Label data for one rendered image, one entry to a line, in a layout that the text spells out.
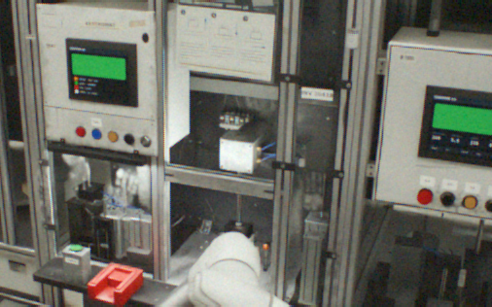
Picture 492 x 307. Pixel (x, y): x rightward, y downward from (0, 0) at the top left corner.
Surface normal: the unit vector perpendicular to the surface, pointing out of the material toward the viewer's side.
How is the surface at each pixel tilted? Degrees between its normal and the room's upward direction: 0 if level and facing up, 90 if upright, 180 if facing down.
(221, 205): 90
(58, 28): 90
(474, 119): 90
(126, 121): 90
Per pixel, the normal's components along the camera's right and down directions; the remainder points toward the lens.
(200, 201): -0.38, 0.35
